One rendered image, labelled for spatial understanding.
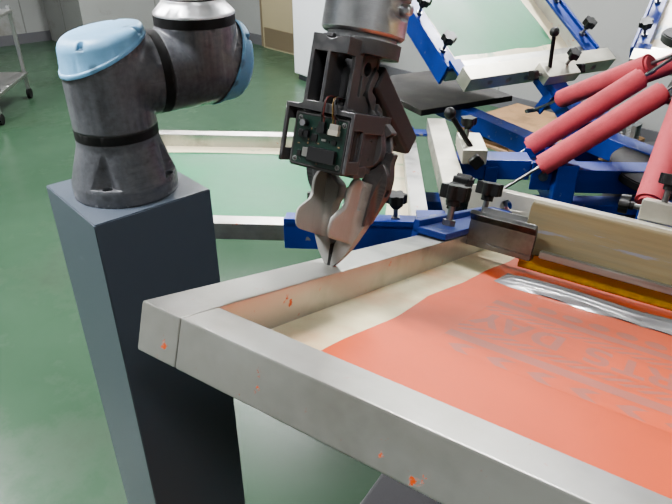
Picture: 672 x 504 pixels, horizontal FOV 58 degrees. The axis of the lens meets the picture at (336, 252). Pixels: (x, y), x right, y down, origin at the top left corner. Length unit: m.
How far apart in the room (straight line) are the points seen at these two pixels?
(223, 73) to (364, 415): 0.66
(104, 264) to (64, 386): 1.67
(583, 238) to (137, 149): 0.62
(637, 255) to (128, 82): 0.70
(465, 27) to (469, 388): 1.73
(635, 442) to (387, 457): 0.20
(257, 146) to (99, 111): 0.97
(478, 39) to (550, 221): 1.27
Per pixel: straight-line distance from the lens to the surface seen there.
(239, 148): 1.81
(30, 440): 2.38
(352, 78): 0.53
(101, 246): 0.89
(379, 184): 0.57
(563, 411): 0.50
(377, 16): 0.54
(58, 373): 2.62
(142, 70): 0.88
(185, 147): 1.84
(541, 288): 0.84
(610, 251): 0.89
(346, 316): 0.58
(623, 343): 0.72
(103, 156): 0.90
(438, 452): 0.34
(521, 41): 2.19
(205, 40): 0.91
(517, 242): 0.90
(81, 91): 0.89
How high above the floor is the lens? 1.58
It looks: 30 degrees down
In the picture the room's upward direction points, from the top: straight up
